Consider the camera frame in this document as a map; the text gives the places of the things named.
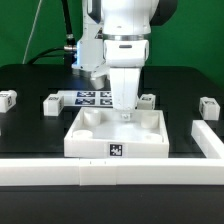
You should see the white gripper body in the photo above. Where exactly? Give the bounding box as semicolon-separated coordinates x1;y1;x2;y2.
104;40;149;112

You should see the white square table top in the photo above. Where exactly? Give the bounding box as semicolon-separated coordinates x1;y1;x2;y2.
64;107;169;159

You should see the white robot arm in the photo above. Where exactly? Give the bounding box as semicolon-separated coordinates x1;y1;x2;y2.
72;0;178;120

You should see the white fiducial marker sheet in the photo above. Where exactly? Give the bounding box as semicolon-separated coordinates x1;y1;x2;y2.
58;90;112;107

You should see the black thick cable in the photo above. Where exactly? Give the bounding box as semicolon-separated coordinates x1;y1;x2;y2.
26;0;78;66

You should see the white front fence wall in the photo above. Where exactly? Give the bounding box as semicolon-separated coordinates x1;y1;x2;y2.
0;158;224;186

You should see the thin white cable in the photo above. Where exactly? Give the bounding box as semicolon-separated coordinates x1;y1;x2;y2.
22;0;44;65

